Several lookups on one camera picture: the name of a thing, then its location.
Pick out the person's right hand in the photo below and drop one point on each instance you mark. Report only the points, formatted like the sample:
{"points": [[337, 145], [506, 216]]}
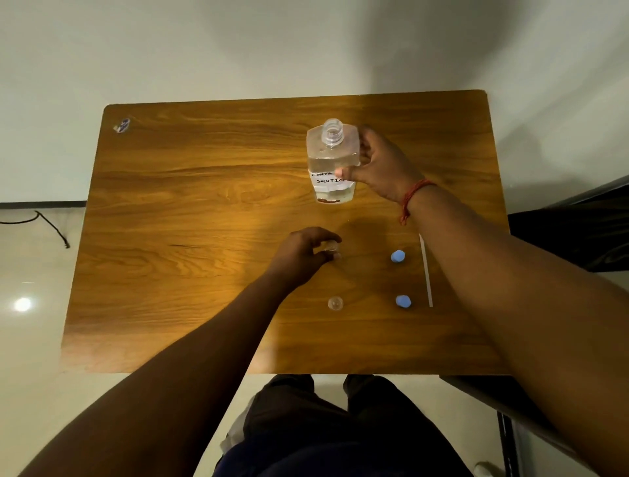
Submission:
{"points": [[386, 167]]}

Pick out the person's left hand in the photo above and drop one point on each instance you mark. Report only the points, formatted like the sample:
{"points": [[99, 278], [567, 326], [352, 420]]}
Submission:
{"points": [[295, 255]]}

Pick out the person's left fingers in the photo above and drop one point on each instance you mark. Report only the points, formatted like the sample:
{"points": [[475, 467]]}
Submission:
{"points": [[322, 240]]}

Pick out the person's right thumb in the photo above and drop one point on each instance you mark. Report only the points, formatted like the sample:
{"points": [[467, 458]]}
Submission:
{"points": [[351, 172]]}

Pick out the small clear vial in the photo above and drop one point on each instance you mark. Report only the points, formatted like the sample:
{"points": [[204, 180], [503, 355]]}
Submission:
{"points": [[335, 303], [332, 247]]}

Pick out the clear plastic solution bottle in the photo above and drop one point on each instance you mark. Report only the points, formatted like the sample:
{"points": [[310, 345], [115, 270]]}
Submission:
{"points": [[331, 164]]}

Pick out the person's left forearm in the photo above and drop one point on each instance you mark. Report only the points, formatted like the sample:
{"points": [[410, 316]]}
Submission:
{"points": [[162, 383]]}

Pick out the person's right forearm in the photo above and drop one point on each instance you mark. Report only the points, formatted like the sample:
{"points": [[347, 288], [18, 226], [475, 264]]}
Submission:
{"points": [[535, 304]]}

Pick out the wooden table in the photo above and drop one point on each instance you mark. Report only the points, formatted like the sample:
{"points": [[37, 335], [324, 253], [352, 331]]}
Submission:
{"points": [[275, 236]]}

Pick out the red thread wristband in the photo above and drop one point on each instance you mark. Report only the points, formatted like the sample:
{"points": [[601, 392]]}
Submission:
{"points": [[410, 199]]}

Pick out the blue vial cap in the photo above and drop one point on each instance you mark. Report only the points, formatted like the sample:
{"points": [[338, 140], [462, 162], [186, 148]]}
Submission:
{"points": [[398, 256], [403, 301]]}

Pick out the white thin stick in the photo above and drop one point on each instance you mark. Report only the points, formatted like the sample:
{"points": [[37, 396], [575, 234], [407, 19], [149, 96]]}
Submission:
{"points": [[425, 270]]}

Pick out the person's dark trousers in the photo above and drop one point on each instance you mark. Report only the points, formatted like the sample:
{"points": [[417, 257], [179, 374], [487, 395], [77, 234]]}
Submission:
{"points": [[334, 432]]}

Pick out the small sticker on table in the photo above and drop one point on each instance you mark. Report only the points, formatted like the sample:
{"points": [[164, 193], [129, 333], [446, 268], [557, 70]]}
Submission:
{"points": [[121, 126]]}

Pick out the black chair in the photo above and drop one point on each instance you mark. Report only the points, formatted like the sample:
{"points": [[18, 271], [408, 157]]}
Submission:
{"points": [[565, 304]]}

